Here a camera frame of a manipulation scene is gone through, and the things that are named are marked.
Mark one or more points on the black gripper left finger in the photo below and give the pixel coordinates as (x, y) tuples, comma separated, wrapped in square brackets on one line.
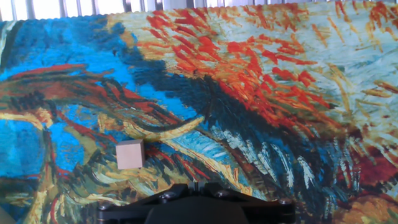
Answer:
[(168, 194)]

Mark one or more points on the small wooden block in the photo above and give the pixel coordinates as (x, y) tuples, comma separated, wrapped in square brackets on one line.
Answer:
[(130, 154)]

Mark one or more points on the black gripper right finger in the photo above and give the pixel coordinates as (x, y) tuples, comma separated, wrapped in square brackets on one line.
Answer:
[(230, 196)]

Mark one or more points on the sunflower painting cloth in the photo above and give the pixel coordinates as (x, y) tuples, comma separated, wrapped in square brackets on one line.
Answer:
[(217, 93)]

